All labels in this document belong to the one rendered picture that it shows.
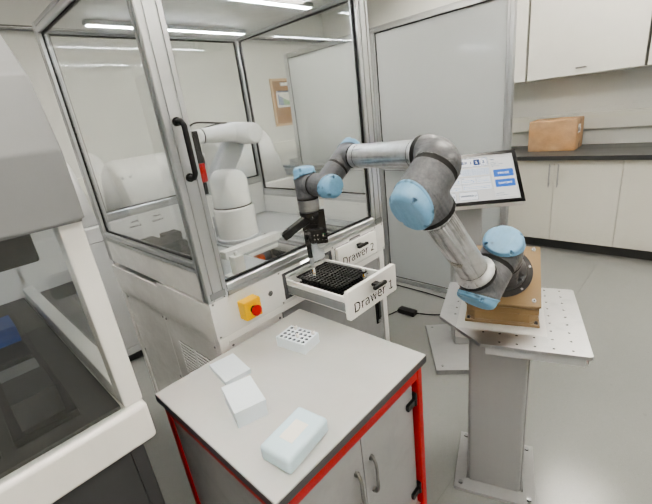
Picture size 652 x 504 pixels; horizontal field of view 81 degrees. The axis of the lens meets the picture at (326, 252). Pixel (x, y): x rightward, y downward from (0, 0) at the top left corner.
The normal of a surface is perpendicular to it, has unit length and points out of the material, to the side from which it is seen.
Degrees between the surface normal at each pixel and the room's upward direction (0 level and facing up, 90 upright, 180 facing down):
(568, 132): 89
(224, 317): 90
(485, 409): 90
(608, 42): 90
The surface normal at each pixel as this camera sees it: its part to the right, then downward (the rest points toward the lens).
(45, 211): 0.73, 0.15
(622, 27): -0.69, 0.33
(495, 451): -0.40, 0.36
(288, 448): -0.12, -0.93
